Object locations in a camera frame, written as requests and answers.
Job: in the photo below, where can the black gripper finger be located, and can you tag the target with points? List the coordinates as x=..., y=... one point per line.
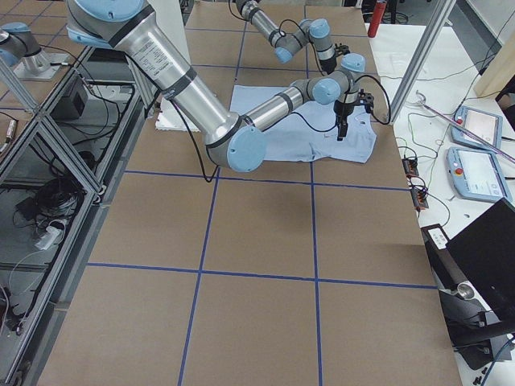
x=340, y=134
x=345, y=127

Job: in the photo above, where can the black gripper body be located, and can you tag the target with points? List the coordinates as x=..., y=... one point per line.
x=343, y=108
x=327, y=63

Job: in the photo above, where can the light blue t-shirt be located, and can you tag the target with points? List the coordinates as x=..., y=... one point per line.
x=306, y=135

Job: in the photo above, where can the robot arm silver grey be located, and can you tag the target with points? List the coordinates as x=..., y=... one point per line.
x=231, y=140
x=289, y=32

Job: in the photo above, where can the red cylinder bottle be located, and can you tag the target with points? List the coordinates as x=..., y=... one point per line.
x=375, y=21

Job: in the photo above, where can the blue teach pendant near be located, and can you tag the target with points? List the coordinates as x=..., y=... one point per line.
x=477, y=175

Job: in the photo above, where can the blue teach pendant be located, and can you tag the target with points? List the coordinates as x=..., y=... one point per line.
x=477, y=175
x=487, y=126

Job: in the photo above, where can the blue teach pendant far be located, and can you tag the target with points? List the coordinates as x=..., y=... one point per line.
x=487, y=126

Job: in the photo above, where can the black laptop on stand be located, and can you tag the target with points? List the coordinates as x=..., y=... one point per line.
x=475, y=269

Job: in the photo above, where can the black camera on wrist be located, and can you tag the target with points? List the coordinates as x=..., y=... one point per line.
x=366, y=99

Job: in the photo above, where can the aluminium frame post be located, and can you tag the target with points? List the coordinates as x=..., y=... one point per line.
x=436, y=22

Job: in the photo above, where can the white robot mounting base plate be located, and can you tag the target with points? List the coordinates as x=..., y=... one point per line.
x=171, y=120

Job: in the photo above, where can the aluminium frame rack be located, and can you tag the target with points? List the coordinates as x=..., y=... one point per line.
x=64, y=147

